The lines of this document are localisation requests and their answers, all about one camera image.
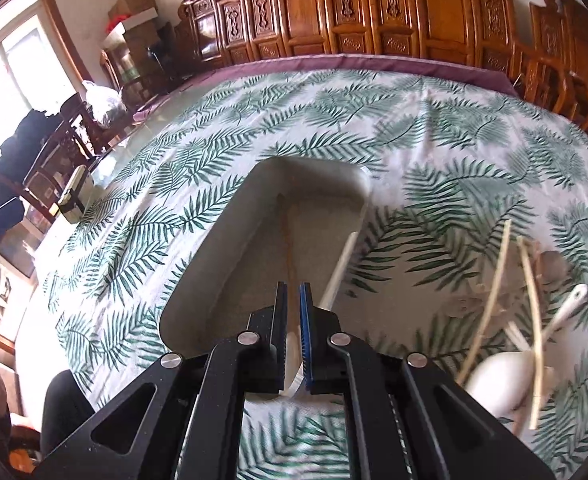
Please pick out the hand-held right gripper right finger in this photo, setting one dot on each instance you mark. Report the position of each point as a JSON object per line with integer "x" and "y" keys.
{"x": 305, "y": 325}

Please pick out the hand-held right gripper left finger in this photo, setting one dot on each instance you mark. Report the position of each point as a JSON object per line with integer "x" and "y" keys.
{"x": 283, "y": 320}

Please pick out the white ceramic spoon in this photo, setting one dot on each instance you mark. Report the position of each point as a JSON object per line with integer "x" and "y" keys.
{"x": 499, "y": 375}
{"x": 341, "y": 266}
{"x": 571, "y": 305}

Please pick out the beige plastic tray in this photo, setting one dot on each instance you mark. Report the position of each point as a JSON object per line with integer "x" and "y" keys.
{"x": 244, "y": 260}

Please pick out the small white box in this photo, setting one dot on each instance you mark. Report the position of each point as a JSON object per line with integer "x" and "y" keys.
{"x": 75, "y": 195}

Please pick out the dark wooden dining chair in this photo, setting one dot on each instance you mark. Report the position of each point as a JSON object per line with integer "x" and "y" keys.
{"x": 59, "y": 160}

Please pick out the black office chair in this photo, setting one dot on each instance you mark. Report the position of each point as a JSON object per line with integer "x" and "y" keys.
{"x": 66, "y": 405}

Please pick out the leaf print tablecloth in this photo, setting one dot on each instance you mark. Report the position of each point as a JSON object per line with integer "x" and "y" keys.
{"x": 199, "y": 170}

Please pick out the wooden chopstick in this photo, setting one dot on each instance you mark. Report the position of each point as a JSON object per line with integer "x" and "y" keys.
{"x": 494, "y": 290}
{"x": 531, "y": 310}

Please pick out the stacked cardboard boxes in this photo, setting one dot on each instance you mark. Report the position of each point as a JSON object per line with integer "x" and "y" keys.
{"x": 136, "y": 15}

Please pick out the long carved wooden sofa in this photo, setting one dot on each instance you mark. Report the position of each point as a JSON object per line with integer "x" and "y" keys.
{"x": 299, "y": 10}

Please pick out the carved wooden armchair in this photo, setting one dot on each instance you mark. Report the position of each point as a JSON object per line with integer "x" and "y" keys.
{"x": 559, "y": 40}

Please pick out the window with wooden frame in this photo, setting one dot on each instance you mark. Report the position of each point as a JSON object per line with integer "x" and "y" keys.
{"x": 9, "y": 70}

